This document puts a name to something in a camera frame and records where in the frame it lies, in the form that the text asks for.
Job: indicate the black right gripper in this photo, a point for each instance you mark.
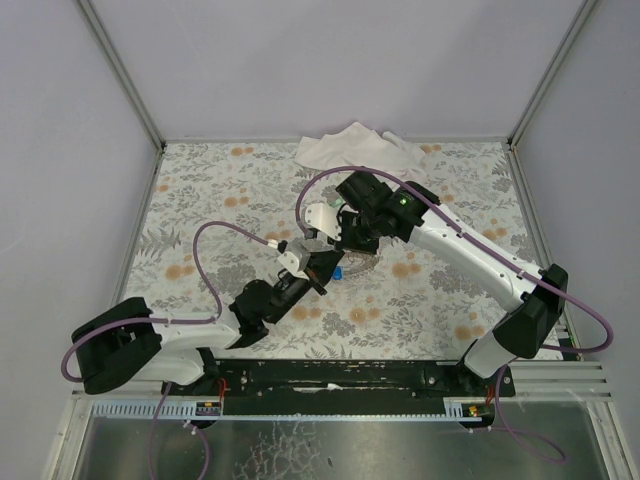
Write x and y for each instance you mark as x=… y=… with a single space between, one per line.
x=357 y=240

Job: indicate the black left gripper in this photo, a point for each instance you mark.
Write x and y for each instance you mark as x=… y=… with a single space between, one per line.
x=316 y=277

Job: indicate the blue tagged key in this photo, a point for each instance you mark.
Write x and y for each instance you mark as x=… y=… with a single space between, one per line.
x=338 y=273

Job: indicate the white disc with keyrings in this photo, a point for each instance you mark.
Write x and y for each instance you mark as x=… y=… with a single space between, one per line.
x=356 y=263

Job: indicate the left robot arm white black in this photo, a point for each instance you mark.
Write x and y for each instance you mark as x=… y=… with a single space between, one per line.
x=130 y=342

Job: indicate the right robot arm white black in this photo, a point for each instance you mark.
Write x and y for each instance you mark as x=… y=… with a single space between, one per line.
x=529 y=295

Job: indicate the white crumpled cloth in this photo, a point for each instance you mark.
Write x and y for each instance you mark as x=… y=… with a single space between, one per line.
x=358 y=145

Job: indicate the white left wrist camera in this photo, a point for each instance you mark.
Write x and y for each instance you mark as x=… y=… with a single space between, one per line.
x=295 y=255

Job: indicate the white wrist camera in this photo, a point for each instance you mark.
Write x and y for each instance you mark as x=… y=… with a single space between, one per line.
x=295 y=255
x=322 y=218

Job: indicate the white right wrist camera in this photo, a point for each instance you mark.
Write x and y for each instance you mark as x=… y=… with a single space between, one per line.
x=322 y=218

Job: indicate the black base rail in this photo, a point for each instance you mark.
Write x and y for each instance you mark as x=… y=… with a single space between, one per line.
x=353 y=382

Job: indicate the white slotted cable duct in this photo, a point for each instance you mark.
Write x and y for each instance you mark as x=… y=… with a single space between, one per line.
x=173 y=409

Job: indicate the grey aluminium corner post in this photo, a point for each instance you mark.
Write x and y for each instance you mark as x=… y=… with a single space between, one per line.
x=561 y=54

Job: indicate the grey left corner post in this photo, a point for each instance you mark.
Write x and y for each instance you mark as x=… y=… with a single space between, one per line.
x=98 y=30

